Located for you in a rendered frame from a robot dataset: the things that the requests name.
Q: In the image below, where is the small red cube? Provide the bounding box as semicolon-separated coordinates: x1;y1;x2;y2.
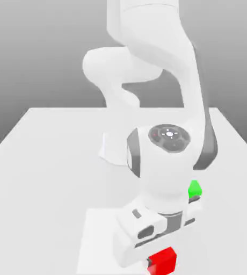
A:
147;246;178;275

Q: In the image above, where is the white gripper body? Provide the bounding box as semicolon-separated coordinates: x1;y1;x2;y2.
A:
112;201;205;269

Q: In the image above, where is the small green cube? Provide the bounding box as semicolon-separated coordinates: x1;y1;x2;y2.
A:
187;179;203;200

